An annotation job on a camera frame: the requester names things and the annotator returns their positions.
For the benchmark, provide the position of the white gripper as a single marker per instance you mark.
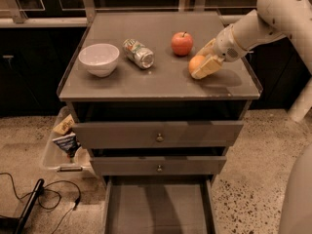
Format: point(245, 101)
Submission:
point(225, 47)

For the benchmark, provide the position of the orange fruit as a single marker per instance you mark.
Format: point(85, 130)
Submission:
point(194, 63)

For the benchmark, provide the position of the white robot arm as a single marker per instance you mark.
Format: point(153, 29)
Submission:
point(268, 22)

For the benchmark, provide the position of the grey drawer cabinet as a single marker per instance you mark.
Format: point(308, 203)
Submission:
point(163, 92)

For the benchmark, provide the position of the top drawer knob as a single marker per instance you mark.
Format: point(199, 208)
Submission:
point(159, 137)

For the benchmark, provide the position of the drawer knob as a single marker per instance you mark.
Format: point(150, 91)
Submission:
point(159, 137)
point(159, 168)

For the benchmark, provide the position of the middle drawer knob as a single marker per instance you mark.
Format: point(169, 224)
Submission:
point(159, 168)

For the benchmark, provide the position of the top drawer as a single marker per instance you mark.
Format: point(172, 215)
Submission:
point(167, 134)

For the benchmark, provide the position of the middle drawer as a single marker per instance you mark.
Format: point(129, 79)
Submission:
point(146, 166)

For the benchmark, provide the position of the open bottom drawer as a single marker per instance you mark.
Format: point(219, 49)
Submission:
point(159, 205)

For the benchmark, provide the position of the red apple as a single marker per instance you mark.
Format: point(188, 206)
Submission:
point(182, 43)

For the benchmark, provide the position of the crushed soda can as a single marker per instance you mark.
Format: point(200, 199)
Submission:
point(138, 53)

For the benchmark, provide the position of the white bowl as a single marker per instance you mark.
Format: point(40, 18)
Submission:
point(99, 59)

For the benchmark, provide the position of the tan snack packet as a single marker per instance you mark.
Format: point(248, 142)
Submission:
point(64, 126)

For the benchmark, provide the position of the dark blue snack bag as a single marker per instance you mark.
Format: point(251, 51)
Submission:
point(69, 144)

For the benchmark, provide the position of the black flat device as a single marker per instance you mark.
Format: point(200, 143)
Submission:
point(15, 224)

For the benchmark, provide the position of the white post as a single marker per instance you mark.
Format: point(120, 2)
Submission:
point(302, 104)

